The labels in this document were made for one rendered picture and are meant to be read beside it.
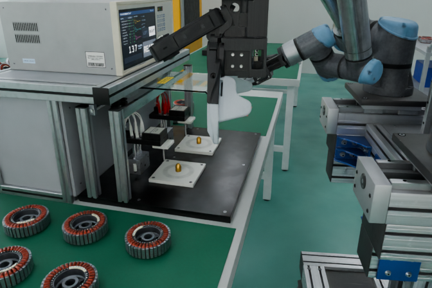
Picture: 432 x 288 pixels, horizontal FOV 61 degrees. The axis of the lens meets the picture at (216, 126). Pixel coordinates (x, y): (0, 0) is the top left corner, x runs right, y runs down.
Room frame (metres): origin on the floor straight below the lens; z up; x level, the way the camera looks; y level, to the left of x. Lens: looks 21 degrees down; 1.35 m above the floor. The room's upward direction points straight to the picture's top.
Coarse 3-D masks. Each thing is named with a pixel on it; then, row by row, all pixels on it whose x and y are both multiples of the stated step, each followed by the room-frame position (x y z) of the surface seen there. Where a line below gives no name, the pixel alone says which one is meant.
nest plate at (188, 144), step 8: (192, 136) 1.39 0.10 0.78; (200, 136) 1.39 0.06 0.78; (184, 144) 1.31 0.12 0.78; (192, 144) 1.31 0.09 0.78; (200, 144) 1.31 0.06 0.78; (208, 144) 1.31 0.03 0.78; (216, 144) 1.31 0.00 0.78; (192, 152) 1.25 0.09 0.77; (200, 152) 1.25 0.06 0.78; (208, 152) 1.24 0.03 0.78
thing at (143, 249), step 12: (132, 228) 0.77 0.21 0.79; (144, 228) 0.78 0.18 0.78; (156, 228) 0.78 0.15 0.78; (168, 228) 0.78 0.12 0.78; (132, 240) 0.72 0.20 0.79; (144, 240) 0.74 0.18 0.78; (156, 240) 0.73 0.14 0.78; (168, 240) 0.74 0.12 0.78; (132, 252) 0.70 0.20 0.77; (144, 252) 0.70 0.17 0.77; (156, 252) 0.70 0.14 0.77
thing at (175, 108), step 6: (174, 108) 1.34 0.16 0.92; (180, 108) 1.34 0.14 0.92; (186, 108) 1.34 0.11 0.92; (150, 114) 1.34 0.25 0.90; (156, 114) 1.33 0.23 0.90; (162, 114) 1.33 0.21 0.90; (168, 114) 1.33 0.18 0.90; (174, 114) 1.32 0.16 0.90; (180, 114) 1.31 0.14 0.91; (186, 114) 1.33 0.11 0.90; (162, 120) 1.34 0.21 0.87; (174, 120) 1.31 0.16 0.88; (180, 120) 1.31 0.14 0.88; (186, 120) 1.32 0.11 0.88; (192, 120) 1.32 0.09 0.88; (162, 126) 1.34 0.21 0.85
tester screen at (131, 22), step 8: (120, 16) 1.06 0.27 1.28; (128, 16) 1.11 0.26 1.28; (136, 16) 1.16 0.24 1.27; (144, 16) 1.21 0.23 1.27; (152, 16) 1.28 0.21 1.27; (120, 24) 1.06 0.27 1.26; (128, 24) 1.10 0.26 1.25; (136, 24) 1.15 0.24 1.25; (144, 24) 1.21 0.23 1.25; (152, 24) 1.27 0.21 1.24; (128, 32) 1.10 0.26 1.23; (136, 32) 1.15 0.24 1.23; (128, 40) 1.09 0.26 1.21; (136, 40) 1.15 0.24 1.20; (144, 40) 1.20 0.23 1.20; (128, 48) 1.09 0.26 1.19; (128, 56) 1.09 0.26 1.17; (128, 64) 1.08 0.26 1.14
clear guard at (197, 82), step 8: (168, 72) 1.33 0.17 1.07; (176, 72) 1.33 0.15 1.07; (184, 72) 1.33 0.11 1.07; (152, 80) 1.20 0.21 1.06; (176, 80) 1.20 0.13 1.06; (184, 80) 1.20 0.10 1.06; (192, 80) 1.20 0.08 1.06; (200, 80) 1.20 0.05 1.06; (144, 88) 1.11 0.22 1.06; (152, 88) 1.10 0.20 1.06; (160, 88) 1.10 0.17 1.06; (168, 88) 1.10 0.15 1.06; (176, 88) 1.10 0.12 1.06; (184, 88) 1.10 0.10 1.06; (192, 88) 1.10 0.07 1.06; (200, 88) 1.10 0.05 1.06
